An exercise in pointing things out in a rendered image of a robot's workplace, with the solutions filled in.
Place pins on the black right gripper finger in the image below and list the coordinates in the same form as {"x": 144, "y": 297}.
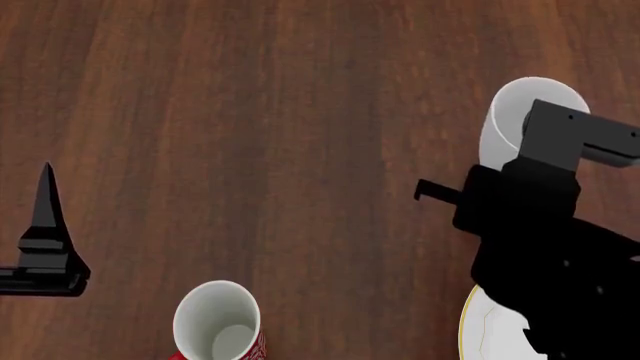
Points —
{"x": 436, "y": 193}

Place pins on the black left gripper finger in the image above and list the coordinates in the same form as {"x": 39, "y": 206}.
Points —
{"x": 46, "y": 210}

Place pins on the white plate with gold rim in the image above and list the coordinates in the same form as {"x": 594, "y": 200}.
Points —
{"x": 492, "y": 330}

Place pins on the red mug with white inside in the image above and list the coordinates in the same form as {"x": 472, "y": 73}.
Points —
{"x": 215, "y": 322}

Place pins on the grey gripper camera mount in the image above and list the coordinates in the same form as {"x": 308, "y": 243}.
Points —
{"x": 555, "y": 135}

